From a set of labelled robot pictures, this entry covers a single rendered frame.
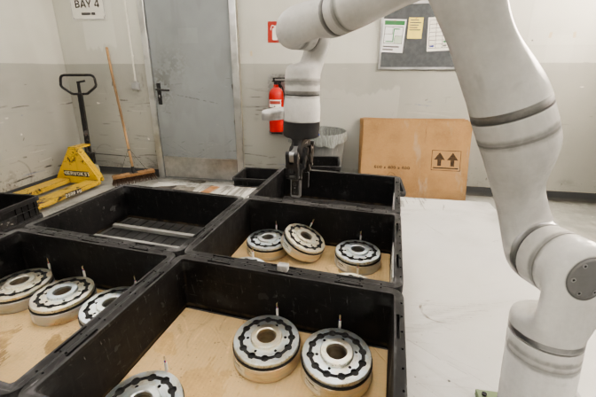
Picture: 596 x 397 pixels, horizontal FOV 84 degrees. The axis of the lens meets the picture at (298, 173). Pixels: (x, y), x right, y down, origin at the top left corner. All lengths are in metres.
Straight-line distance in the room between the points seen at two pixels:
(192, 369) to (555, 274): 0.51
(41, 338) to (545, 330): 0.76
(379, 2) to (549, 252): 0.41
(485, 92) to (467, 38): 0.07
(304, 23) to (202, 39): 3.30
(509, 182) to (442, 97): 3.15
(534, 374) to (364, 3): 0.58
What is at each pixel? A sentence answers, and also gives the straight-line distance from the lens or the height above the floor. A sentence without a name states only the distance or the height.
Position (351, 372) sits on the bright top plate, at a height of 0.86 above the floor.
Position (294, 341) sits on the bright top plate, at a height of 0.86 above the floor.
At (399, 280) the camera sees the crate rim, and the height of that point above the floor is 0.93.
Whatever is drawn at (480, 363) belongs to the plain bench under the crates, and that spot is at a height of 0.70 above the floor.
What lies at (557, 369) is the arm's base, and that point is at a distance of 0.63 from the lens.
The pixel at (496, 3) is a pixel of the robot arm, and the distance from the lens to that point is 0.44.
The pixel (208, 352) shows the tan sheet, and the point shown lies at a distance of 0.61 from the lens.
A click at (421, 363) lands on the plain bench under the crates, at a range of 0.80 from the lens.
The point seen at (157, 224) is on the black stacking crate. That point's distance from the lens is 1.06.
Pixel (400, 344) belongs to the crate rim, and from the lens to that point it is 0.48.
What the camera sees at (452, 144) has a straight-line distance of 3.55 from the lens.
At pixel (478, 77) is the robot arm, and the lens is 0.45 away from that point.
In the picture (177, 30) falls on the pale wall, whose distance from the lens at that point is 4.02.
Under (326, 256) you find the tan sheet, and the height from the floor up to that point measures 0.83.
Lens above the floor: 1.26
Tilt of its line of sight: 17 degrees down
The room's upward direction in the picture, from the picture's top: straight up
